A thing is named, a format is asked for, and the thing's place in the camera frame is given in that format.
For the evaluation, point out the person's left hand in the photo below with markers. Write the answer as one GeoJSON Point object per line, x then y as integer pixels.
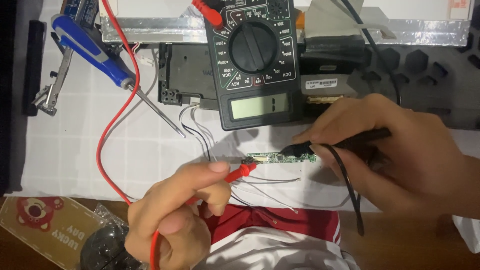
{"type": "Point", "coordinates": [168, 210]}

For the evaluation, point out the person's right hand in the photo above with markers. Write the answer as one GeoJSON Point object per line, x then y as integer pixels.
{"type": "Point", "coordinates": [408, 161]}

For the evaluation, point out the red test probe lead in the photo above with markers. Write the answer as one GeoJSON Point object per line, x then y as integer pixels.
{"type": "Point", "coordinates": [242, 172]}

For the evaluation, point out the black test probe lead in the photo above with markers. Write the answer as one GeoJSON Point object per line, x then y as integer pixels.
{"type": "Point", "coordinates": [300, 150]}

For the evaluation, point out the black object in plastic bag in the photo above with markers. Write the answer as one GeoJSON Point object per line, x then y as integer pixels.
{"type": "Point", "coordinates": [103, 247]}

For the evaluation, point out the black plastic laptop casing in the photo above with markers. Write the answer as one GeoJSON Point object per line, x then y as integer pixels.
{"type": "Point", "coordinates": [423, 75]}

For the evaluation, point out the white plastic bag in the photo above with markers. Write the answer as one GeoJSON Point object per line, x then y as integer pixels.
{"type": "Point", "coordinates": [468, 234]}

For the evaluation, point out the person's red white clothing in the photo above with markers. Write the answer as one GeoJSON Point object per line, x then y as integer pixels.
{"type": "Point", "coordinates": [270, 243]}

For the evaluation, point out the white paper sheet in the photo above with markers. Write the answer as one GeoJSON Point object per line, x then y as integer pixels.
{"type": "Point", "coordinates": [67, 161]}

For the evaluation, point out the narrow green circuit board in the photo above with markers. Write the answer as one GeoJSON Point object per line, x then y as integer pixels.
{"type": "Point", "coordinates": [270, 158]}

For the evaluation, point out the brown card with red bear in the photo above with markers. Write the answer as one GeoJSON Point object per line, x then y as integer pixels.
{"type": "Point", "coordinates": [45, 225]}

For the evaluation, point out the black metal drive module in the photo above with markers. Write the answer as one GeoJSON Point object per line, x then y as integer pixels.
{"type": "Point", "coordinates": [185, 73]}

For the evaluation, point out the black digital multimeter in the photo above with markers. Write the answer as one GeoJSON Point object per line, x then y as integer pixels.
{"type": "Point", "coordinates": [258, 78]}

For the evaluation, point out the display panel with silver foil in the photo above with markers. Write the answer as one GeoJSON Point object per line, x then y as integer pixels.
{"type": "Point", "coordinates": [157, 30]}

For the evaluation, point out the red lead plug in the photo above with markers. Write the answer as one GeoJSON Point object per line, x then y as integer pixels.
{"type": "Point", "coordinates": [208, 13]}

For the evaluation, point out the blue circuit board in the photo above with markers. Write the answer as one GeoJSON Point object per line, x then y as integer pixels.
{"type": "Point", "coordinates": [80, 11]}

